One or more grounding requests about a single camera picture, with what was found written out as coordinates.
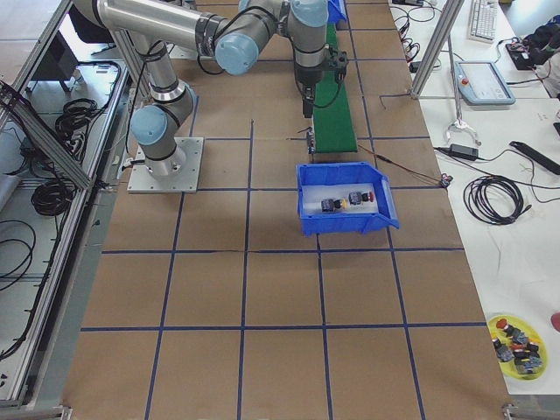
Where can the black power adapter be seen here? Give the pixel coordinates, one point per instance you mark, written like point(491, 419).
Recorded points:
point(463, 152)

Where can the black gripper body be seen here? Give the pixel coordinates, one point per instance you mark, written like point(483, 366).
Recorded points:
point(306, 79)

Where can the red push button switch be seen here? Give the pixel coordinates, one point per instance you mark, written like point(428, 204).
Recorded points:
point(359, 198)

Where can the white keyboard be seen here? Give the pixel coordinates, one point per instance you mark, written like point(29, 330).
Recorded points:
point(482, 21)

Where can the green conveyor belt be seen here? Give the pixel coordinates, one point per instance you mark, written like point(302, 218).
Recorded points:
point(332, 130)

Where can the blue right plastic bin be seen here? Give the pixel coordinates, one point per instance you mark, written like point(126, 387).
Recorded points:
point(346, 173)

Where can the aluminium frame post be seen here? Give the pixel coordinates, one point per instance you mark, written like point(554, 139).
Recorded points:
point(439, 36)

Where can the blue plastic bin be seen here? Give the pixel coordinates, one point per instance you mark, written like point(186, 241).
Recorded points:
point(346, 173)
point(336, 11)

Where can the yellow plate of buttons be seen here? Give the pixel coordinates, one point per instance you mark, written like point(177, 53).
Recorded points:
point(519, 349)

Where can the teach pendant tablet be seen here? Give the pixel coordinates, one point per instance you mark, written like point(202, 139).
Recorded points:
point(481, 84)

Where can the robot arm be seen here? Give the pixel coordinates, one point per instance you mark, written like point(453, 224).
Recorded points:
point(234, 43)

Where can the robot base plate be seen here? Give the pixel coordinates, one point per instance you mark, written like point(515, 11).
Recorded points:
point(179, 173)

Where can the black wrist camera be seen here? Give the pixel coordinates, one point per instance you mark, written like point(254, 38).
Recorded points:
point(337, 63)

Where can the blue left plastic bin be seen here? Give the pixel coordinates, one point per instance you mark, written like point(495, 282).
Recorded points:
point(336, 11)

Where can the yellow push button switch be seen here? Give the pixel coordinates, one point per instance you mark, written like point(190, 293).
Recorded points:
point(333, 205)

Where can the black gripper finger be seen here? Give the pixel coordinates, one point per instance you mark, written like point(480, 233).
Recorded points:
point(305, 108)
point(310, 108)

